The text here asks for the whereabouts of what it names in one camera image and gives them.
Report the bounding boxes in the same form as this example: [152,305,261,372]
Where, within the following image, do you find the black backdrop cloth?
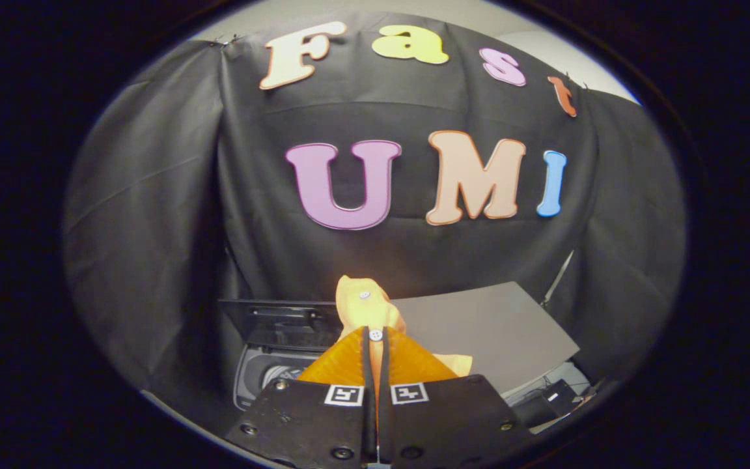
[64,10,687,398]

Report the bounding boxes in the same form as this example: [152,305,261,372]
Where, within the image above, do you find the thin metal stand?
[540,251,575,308]

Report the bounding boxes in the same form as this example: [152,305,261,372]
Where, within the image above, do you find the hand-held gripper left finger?
[225,326,376,469]

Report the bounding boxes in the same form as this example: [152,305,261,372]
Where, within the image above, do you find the black floor cables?
[512,373,568,395]

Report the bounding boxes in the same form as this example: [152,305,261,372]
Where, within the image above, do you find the black flat box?
[510,379,579,429]

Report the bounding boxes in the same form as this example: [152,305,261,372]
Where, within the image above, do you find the yellow garment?
[335,275,473,378]

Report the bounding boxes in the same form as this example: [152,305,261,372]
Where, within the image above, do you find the grey cabinet with dark top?
[391,281,581,399]

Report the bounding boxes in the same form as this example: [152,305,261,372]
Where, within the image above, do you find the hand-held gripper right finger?
[378,326,537,469]

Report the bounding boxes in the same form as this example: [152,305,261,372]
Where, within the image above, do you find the grey washing machine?
[232,344,343,412]

